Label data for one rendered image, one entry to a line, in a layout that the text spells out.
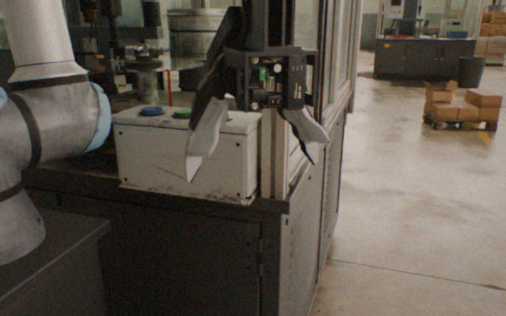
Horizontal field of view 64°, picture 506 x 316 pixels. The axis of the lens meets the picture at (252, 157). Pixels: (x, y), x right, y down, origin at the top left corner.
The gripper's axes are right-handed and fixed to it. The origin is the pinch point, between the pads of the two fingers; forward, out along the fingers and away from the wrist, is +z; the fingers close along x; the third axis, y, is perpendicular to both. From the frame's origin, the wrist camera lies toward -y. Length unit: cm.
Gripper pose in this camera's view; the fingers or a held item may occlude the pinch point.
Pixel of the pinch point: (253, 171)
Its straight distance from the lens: 45.9
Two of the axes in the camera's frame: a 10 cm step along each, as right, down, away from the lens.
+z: 0.0, 9.4, 3.3
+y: 3.6, 3.1, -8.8
